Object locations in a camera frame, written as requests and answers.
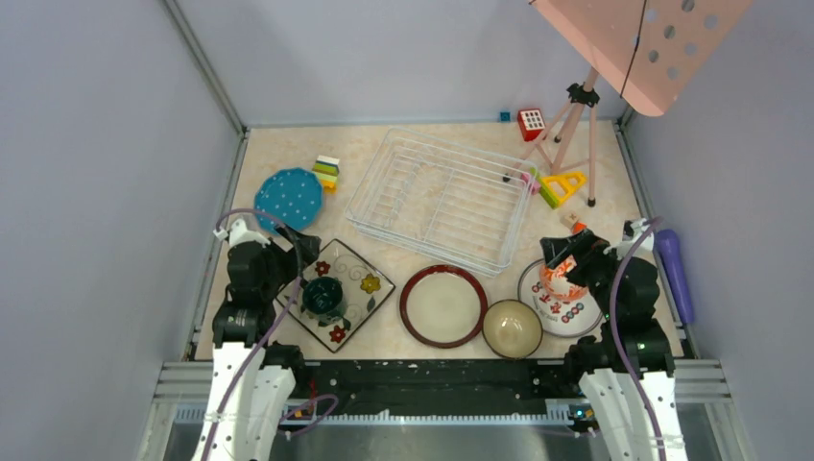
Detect wooden cube with cross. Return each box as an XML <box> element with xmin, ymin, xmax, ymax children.
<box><xmin>560</xmin><ymin>211</ymin><xmax>580</xmax><ymax>230</ymax></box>

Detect teal polka dot plate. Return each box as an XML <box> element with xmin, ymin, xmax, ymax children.
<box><xmin>253</xmin><ymin>168</ymin><xmax>323</xmax><ymax>231</ymax></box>

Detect pink tripod stand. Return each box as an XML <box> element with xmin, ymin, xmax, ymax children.
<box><xmin>503</xmin><ymin>67</ymin><xmax>600</xmax><ymax>207</ymax></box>

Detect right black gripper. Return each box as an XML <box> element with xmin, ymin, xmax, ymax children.
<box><xmin>540</xmin><ymin>227</ymin><xmax>630</xmax><ymax>318</ymax></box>

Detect red white toy block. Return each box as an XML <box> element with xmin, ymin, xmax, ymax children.
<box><xmin>516</xmin><ymin>108</ymin><xmax>546</xmax><ymax>142</ymax></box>

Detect stacked colourful toy bricks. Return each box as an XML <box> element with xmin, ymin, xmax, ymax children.
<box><xmin>311</xmin><ymin>156</ymin><xmax>340</xmax><ymax>193</ymax></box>

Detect square floral glass plate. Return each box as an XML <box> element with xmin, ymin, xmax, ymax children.
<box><xmin>288</xmin><ymin>239</ymin><xmax>396</xmax><ymax>353</ymax></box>

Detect red rimmed beige plate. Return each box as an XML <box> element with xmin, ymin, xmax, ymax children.
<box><xmin>398</xmin><ymin>264</ymin><xmax>489</xmax><ymax>349</ymax></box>

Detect green toy brick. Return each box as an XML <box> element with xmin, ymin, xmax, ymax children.
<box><xmin>539</xmin><ymin>182</ymin><xmax>561</xmax><ymax>209</ymax></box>

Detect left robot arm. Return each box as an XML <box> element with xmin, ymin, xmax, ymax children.
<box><xmin>192</xmin><ymin>219</ymin><xmax>322</xmax><ymax>460</ymax></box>

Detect pink perforated board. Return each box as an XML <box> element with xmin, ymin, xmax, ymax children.
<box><xmin>530</xmin><ymin>0</ymin><xmax>752</xmax><ymax>117</ymax></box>

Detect purple handled tool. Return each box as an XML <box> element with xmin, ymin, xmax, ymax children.
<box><xmin>656</xmin><ymin>229</ymin><xmax>695</xmax><ymax>324</ymax></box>

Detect yellow toy frame brick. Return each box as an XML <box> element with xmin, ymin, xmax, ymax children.
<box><xmin>538</xmin><ymin>171</ymin><xmax>587</xmax><ymax>208</ymax></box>

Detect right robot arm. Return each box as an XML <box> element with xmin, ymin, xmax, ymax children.
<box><xmin>539</xmin><ymin>217</ymin><xmax>687</xmax><ymax>460</ymax></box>

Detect white wire dish rack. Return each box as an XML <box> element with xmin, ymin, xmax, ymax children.
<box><xmin>345</xmin><ymin>128</ymin><xmax>533</xmax><ymax>277</ymax></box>

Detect pink toy brick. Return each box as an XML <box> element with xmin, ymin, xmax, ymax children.
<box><xmin>520</xmin><ymin>172</ymin><xmax>541</xmax><ymax>194</ymax></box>

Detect dark green mug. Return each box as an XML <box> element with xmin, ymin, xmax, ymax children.
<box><xmin>302</xmin><ymin>277</ymin><xmax>347</xmax><ymax>324</ymax></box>

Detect orange wooden cube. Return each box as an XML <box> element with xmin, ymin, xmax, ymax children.
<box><xmin>571</xmin><ymin>222</ymin><xmax>587</xmax><ymax>234</ymax></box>

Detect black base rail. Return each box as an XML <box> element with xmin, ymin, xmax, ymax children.
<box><xmin>292</xmin><ymin>359</ymin><xmax>582</xmax><ymax>417</ymax></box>

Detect white round patterned plate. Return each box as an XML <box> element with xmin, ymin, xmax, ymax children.
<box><xmin>517</xmin><ymin>259</ymin><xmax>604</xmax><ymax>338</ymax></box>

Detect brown speckled bowl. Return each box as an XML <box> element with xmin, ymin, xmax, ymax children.
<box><xmin>482</xmin><ymin>299</ymin><xmax>543</xmax><ymax>360</ymax></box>

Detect orange white patterned bowl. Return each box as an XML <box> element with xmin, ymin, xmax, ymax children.
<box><xmin>539</xmin><ymin>255</ymin><xmax>588</xmax><ymax>303</ymax></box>

